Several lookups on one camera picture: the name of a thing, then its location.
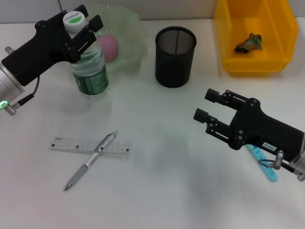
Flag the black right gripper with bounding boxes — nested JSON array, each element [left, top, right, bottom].
[[193, 88, 305, 163]]

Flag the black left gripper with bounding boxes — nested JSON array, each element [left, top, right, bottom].
[[1, 4, 103, 87]]

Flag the pink toy peach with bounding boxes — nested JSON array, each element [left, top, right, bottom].
[[97, 33, 119, 63]]

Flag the clear green-label water bottle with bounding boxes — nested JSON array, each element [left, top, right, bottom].
[[62, 11, 110, 95]]

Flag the green plastic wrapper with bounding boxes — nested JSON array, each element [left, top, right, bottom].
[[233, 32, 264, 53]]

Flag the translucent green fruit bowl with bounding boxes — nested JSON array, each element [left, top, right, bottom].
[[57, 3, 148, 77]]

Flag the black mesh pen holder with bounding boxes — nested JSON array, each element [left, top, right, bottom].
[[154, 26, 197, 88]]

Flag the light blue scissors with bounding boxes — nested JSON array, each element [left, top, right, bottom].
[[245, 144, 279, 182]]

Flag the clear plastic ruler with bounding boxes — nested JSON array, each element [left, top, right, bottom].
[[50, 136, 132, 158]]

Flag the silver ballpoint pen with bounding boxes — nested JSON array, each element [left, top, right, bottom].
[[63, 130, 119, 191]]

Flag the yellow plastic bin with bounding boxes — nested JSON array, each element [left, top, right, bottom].
[[213, 0, 300, 77]]

